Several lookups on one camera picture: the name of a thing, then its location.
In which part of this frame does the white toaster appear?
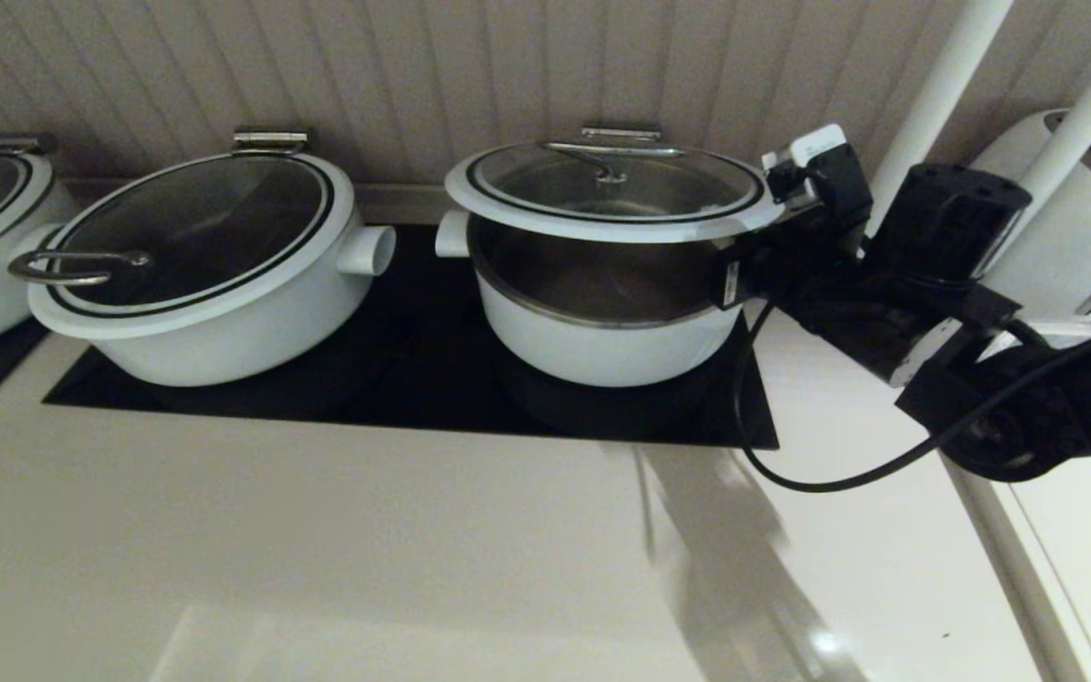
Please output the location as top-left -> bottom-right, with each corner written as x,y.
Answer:
967,109 -> 1091,328

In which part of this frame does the white round pole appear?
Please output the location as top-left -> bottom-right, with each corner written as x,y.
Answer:
872,0 -> 1015,228
981,0 -> 1091,285

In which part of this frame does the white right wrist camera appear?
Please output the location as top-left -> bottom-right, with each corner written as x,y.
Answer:
761,123 -> 850,205

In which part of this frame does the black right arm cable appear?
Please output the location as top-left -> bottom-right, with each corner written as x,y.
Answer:
733,301 -> 1091,494

